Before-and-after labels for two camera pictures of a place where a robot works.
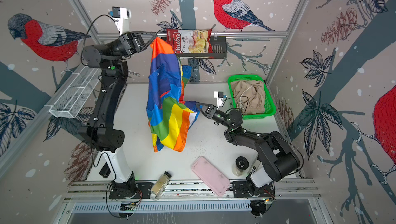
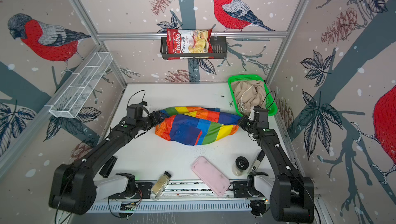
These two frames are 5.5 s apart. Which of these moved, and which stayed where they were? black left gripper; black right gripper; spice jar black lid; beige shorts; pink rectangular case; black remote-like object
Moved: black right gripper; black left gripper
Stayed: black remote-like object; beige shorts; spice jar black lid; pink rectangular case
